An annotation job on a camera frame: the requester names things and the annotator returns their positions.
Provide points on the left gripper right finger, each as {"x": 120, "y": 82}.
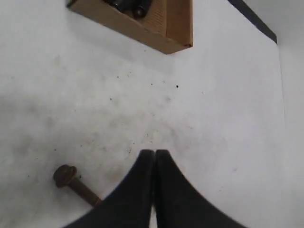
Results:
{"x": 190, "y": 204}

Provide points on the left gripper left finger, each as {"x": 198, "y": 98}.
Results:
{"x": 126, "y": 202}

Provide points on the shallow cardboard box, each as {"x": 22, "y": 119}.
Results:
{"x": 147, "y": 26}

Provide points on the rusty brown flanged bolt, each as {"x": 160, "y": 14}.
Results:
{"x": 71, "y": 181}

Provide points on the black sleeve with bolt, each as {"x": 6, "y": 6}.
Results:
{"x": 128, "y": 6}

